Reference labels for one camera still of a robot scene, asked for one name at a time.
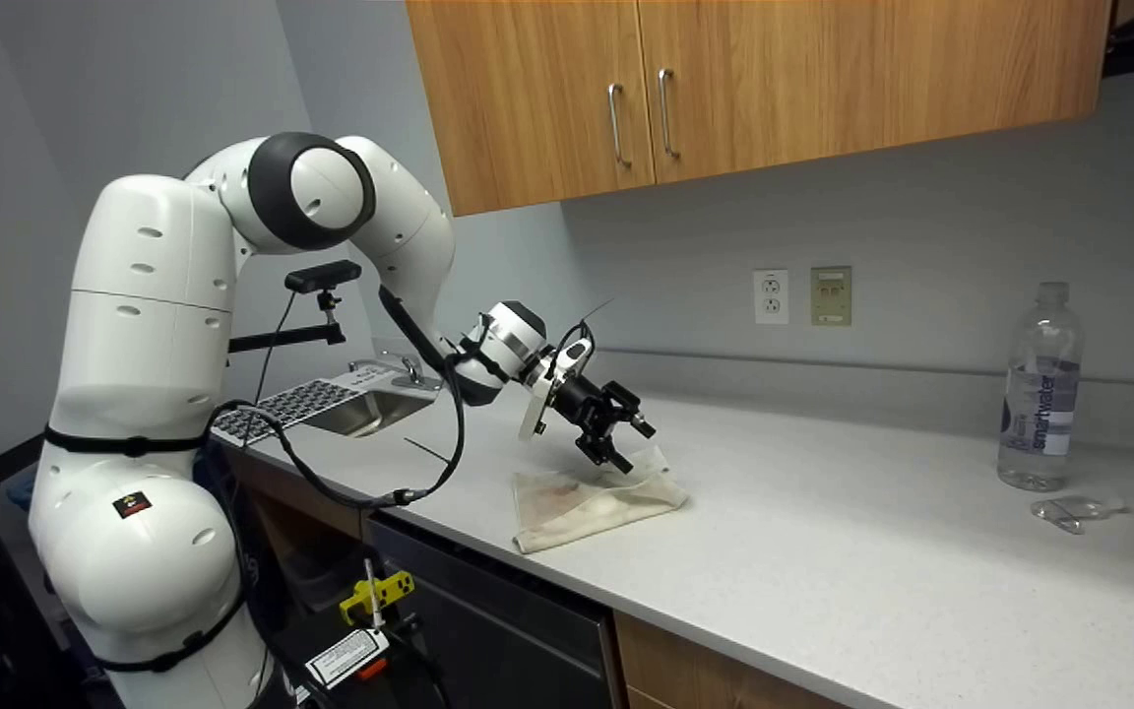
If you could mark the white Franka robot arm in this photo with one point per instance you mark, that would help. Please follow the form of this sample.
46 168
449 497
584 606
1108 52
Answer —
147 342

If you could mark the beige wall switch plate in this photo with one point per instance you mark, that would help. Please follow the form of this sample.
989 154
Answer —
833 299

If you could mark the white tag with red mark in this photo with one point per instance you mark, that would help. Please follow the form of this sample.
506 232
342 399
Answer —
348 656

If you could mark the grid-patterned drying mat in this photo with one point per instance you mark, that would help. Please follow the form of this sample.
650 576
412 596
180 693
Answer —
273 408

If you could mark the crumpled clear plastic wrapper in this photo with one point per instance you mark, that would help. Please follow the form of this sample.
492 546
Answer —
1076 513

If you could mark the white wall outlet plate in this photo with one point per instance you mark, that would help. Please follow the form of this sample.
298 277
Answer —
768 299

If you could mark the black camera on stand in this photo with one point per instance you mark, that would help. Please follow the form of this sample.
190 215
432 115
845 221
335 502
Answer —
323 277

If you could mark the stainless steel sink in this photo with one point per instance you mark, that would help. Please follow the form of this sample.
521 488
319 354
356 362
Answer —
365 414

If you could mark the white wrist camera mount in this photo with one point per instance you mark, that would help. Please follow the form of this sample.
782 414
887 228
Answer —
558 362

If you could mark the wooden wall cabinet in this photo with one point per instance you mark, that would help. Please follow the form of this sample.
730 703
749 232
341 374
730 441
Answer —
856 81

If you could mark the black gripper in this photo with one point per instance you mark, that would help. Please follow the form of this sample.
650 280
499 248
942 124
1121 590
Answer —
580 405

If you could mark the yellow clamp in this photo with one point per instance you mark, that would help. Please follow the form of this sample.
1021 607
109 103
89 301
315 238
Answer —
375 592

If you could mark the wooden base cabinet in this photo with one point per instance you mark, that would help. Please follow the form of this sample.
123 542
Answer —
685 677

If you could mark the stained white towel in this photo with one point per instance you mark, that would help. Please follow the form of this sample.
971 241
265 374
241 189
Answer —
580 513

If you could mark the clear plastic water bottle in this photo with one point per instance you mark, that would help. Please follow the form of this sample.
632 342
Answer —
1039 420

